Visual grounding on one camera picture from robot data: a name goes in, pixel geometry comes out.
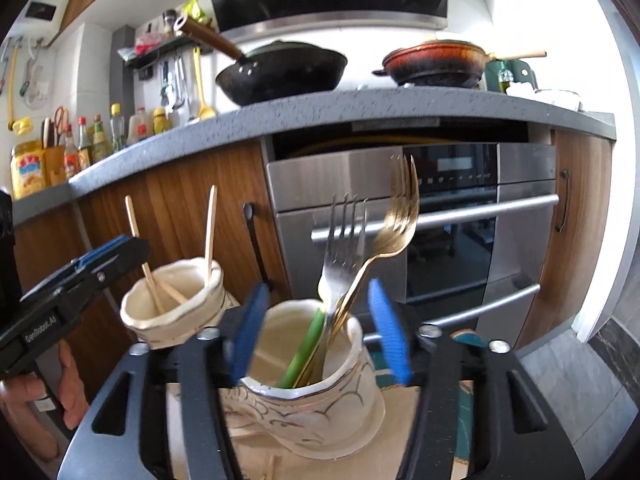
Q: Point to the red packet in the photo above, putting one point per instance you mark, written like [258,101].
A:
[147,44]

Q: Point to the yellow seasoning jar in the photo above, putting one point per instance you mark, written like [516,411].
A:
[27,172]

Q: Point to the green container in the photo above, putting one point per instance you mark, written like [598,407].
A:
[525,72]

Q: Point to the printed horse tablecloth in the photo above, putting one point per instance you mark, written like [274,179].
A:
[400,425]

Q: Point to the red-capped sauce bottle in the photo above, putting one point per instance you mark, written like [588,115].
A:
[71,157]

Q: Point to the spice jar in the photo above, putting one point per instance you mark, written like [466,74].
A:
[170,22]

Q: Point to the metal hanging utensil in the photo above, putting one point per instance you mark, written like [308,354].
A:
[179,85]

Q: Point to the silver fork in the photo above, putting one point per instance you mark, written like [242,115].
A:
[340,265]

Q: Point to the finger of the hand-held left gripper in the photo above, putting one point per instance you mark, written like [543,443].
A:
[60,290]
[107,252]

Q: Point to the stainless steel oven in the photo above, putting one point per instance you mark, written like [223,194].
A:
[520,260]

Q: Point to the white dish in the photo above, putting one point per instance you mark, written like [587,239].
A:
[545,97]

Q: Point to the yellow-capped oil bottle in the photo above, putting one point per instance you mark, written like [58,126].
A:
[117,130]

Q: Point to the clear plastic jug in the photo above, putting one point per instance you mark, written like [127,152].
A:
[137,127]

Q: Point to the yellow spatula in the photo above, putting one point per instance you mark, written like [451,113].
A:
[202,105]

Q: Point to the wooden base cabinet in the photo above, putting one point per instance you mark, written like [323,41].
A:
[175,195]
[585,240]

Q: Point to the dark sauce bottle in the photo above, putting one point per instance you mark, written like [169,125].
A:
[84,147]

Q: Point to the black wok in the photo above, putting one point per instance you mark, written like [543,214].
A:
[285,75]

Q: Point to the small yellow bottle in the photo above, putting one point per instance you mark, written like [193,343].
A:
[159,122]

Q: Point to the grey speckled countertop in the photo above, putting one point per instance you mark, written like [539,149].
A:
[350,105]

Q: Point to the wooden knife block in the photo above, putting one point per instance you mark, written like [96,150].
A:
[54,167]

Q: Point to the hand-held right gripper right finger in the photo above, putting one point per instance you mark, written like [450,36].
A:
[392,340]

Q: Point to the hanging peeler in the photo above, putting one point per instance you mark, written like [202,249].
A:
[166,85]

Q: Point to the black wall shelf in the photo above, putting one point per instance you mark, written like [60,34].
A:
[165,52]

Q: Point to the green snack bag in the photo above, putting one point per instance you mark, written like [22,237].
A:
[196,10]

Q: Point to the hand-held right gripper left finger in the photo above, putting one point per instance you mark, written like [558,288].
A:
[247,340]

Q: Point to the person's left hand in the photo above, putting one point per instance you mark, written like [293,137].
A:
[75,385]

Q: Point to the red-brown frying pan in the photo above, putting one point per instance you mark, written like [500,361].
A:
[435,62]

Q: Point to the green-label sauce bottle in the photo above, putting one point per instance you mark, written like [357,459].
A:
[100,142]

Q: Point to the white floral ceramic utensil holder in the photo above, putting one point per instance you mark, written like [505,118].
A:
[345,390]

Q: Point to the gold fork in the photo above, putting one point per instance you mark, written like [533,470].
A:
[395,230]

